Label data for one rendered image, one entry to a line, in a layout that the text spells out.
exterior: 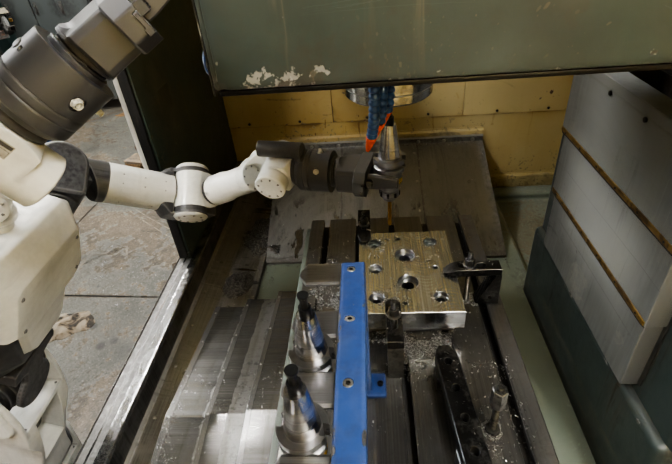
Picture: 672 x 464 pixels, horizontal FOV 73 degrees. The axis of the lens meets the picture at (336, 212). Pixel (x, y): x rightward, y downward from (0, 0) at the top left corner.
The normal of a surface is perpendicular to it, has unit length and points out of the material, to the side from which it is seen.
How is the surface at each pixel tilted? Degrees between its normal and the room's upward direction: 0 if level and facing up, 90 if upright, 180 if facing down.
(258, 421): 12
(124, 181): 56
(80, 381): 0
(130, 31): 90
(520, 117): 90
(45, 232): 68
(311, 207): 24
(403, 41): 90
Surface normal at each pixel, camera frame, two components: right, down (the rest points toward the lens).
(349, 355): -0.07, -0.83
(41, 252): 0.90, -0.34
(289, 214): -0.09, -0.52
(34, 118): 0.49, 0.51
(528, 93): -0.04, 0.56
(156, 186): 0.65, -0.25
